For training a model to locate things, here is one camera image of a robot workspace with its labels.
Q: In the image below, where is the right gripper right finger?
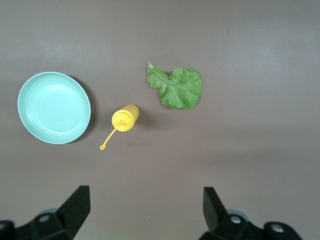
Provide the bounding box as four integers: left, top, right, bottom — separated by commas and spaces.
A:
197, 186, 305, 240

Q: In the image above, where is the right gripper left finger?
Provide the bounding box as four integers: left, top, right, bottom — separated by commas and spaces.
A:
0, 185, 91, 240

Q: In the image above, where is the green lettuce leaf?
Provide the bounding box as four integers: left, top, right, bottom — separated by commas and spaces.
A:
146, 61, 203, 110

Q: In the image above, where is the mint green plate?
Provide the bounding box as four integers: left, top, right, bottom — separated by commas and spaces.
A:
16, 71, 92, 145

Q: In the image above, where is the yellow mustard squeeze bottle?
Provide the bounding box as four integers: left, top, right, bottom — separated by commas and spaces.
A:
99, 103, 141, 151

